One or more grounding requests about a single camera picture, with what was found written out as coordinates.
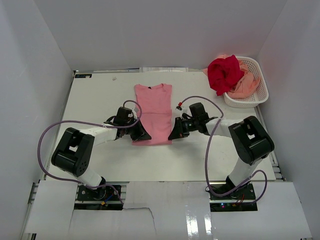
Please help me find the red t-shirt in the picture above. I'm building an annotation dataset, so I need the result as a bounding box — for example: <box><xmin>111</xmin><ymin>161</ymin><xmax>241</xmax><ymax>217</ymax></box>
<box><xmin>207</xmin><ymin>55</ymin><xmax>245</xmax><ymax>96</ymax></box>

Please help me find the white plastic laundry basket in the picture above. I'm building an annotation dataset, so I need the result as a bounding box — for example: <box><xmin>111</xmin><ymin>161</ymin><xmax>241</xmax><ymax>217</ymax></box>
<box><xmin>223</xmin><ymin>56</ymin><xmax>269</xmax><ymax>108</ymax></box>

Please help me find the pink t-shirt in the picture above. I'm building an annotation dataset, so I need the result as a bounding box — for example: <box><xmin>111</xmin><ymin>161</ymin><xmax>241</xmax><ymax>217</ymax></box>
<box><xmin>132</xmin><ymin>83</ymin><xmax>172</xmax><ymax>146</ymax></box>

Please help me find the peach orange t-shirt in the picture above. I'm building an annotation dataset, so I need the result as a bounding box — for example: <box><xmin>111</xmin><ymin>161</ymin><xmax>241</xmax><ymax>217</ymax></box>
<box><xmin>202</xmin><ymin>54</ymin><xmax>261</xmax><ymax>99</ymax></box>

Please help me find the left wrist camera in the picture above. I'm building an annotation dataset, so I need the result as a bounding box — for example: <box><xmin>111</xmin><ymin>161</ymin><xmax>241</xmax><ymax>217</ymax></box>
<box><xmin>131</xmin><ymin>107</ymin><xmax>140</xmax><ymax>120</ymax></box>

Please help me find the white paper label sheet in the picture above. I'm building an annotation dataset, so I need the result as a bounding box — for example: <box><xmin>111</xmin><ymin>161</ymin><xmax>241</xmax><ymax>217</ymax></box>
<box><xmin>139</xmin><ymin>67</ymin><xmax>189</xmax><ymax>73</ymax></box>

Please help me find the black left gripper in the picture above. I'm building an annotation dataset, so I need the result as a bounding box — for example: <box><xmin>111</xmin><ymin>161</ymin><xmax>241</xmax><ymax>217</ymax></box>
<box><xmin>123</xmin><ymin>117</ymin><xmax>151</xmax><ymax>142</ymax></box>

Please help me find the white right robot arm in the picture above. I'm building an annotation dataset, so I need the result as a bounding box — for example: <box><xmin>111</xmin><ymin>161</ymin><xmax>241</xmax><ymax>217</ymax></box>
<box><xmin>168</xmin><ymin>102</ymin><xmax>275</xmax><ymax>200</ymax></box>

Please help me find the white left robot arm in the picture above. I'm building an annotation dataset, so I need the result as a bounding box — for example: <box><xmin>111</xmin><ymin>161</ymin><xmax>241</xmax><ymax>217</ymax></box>
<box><xmin>51</xmin><ymin>106</ymin><xmax>152</xmax><ymax>200</ymax></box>

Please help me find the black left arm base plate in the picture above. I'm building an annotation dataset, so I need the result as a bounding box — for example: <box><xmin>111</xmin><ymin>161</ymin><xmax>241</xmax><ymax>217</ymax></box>
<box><xmin>75</xmin><ymin>184</ymin><xmax>122</xmax><ymax>204</ymax></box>

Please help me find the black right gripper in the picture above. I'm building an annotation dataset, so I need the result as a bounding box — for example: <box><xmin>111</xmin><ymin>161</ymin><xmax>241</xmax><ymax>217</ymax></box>
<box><xmin>168</xmin><ymin>116</ymin><xmax>199</xmax><ymax>140</ymax></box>

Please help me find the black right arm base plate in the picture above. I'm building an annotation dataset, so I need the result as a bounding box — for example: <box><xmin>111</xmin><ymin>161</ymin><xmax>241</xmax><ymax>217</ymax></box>
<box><xmin>205</xmin><ymin>183</ymin><xmax>256</xmax><ymax>204</ymax></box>

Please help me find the white cardboard front cover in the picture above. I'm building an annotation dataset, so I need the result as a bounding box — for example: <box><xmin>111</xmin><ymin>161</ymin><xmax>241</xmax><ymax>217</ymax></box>
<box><xmin>25</xmin><ymin>180</ymin><xmax>312</xmax><ymax>240</ymax></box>

